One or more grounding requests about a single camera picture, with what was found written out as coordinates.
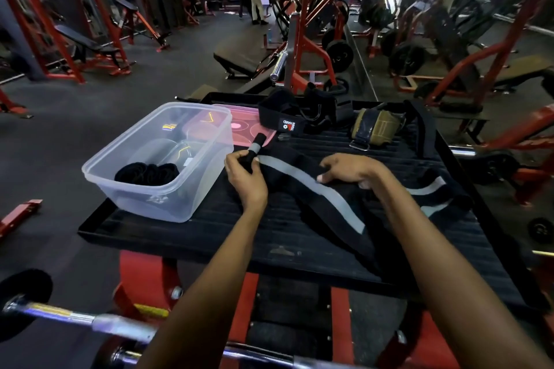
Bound person's left hand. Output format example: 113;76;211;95
224;149;269;214

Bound person's right hand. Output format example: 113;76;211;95
316;153;392;205

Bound clear plastic container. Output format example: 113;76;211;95
81;101;234;223

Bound person's right forearm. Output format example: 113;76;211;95
372;174;554;369

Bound person's left forearm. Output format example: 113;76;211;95
136;204;269;369

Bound pink plastic lid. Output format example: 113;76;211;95
184;104;278;148

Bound black ribbed platform tray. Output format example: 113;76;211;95
77;92;551;369

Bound black weight plate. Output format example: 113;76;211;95
325;40;355;74

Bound chrome barbell sleeve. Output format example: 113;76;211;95
269;51;289;83

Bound black low bench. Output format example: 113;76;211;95
213;31;282;81

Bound red plate-loaded machine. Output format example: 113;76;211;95
283;0;355;95

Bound chrome curl bar black plates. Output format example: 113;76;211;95
93;336;369;369
0;269;159;344

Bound red incline bench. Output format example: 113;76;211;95
114;0;170;53

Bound red power rack with bench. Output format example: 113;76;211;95
0;0;135;84

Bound large wall mirror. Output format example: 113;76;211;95
342;0;554;261

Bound red floor bench frame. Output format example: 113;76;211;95
0;199;43;238

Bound red squat rack frame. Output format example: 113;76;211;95
0;87;33;119

